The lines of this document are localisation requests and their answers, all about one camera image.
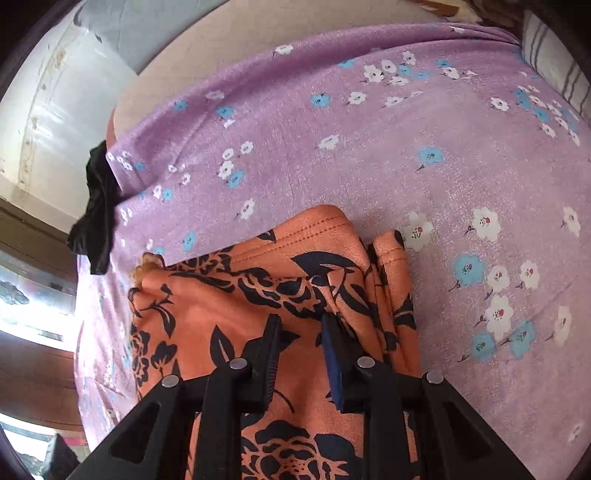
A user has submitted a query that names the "black cloth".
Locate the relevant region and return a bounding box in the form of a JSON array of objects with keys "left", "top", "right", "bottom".
[{"left": 68, "top": 141, "right": 123, "bottom": 274}]

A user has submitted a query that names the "brown cloth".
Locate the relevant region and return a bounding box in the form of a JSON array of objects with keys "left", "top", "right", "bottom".
[{"left": 466, "top": 0, "right": 527, "bottom": 44}]

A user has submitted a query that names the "yellow frilled cloth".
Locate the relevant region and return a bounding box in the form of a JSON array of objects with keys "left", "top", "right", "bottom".
[{"left": 133, "top": 253, "right": 166, "bottom": 286}]

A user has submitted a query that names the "orange floral garment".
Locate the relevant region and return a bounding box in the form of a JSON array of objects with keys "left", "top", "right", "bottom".
[{"left": 128, "top": 204, "right": 423, "bottom": 480}]

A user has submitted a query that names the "purple floral bedsheet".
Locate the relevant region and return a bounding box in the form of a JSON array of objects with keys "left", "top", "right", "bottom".
[{"left": 74, "top": 21, "right": 591, "bottom": 480}]

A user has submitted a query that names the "striped pillow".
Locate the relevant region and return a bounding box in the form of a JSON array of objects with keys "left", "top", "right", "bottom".
[{"left": 521, "top": 9, "right": 591, "bottom": 109}]

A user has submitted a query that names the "wooden door frame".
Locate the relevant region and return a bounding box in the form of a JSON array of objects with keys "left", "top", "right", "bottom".
[{"left": 0, "top": 196, "right": 79, "bottom": 273}]

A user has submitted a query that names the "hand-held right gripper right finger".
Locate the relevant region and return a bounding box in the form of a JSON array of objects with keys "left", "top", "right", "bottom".
[{"left": 321, "top": 313, "right": 536, "bottom": 480}]

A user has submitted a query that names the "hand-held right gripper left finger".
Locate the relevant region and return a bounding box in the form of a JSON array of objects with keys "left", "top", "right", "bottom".
[{"left": 67, "top": 314, "right": 282, "bottom": 480}]

